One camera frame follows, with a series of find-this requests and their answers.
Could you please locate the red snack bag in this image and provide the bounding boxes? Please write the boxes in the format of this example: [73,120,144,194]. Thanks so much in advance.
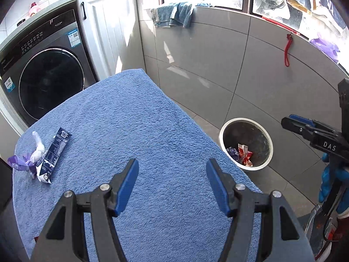
[237,144,253,167]

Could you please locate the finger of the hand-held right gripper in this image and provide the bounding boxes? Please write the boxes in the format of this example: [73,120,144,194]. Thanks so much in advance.
[289,114,321,128]
[281,117,314,143]

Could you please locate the blue and white carton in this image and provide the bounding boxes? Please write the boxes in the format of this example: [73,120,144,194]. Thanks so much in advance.
[36,127,72,183]

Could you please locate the yellow hanging cloth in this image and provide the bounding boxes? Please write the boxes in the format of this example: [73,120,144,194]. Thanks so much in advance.
[285,0,313,14]

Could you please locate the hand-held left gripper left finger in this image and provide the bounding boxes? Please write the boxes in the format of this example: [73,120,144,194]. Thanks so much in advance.
[31,158,139,262]

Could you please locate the person's right hand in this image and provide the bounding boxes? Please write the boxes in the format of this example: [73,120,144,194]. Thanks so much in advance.
[319,153,349,217]

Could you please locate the blue terry towel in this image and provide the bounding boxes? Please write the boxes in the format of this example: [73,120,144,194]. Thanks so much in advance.
[12,68,263,262]

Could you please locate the white cabinet door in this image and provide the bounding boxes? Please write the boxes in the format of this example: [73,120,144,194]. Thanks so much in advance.
[76,0,145,84]

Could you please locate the clear plastic bag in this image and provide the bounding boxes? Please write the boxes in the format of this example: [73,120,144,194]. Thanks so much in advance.
[304,205,339,257]

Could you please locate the red stick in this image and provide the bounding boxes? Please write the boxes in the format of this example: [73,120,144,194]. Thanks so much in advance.
[262,16,310,40]

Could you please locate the purple plastic bag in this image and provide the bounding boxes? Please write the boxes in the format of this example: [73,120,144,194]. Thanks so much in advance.
[309,33,341,63]

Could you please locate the grey front-load washing machine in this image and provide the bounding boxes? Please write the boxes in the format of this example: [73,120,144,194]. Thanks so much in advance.
[0,9,98,129]

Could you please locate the red cord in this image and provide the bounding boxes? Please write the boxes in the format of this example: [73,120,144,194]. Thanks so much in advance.
[284,33,293,67]

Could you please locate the blue denim cloth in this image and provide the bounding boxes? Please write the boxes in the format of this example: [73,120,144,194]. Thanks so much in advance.
[151,2,196,29]

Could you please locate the white plastic film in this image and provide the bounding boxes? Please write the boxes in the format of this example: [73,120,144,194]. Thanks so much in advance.
[29,131,46,167]

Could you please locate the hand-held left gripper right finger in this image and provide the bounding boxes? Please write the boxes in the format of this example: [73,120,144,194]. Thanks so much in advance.
[206,158,315,262]

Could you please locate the purple candy wrapper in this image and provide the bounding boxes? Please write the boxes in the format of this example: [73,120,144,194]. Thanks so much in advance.
[7,154,38,179]
[226,147,239,162]

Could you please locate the round metal trash bin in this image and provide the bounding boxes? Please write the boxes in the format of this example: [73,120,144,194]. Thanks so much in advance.
[219,118,274,171]

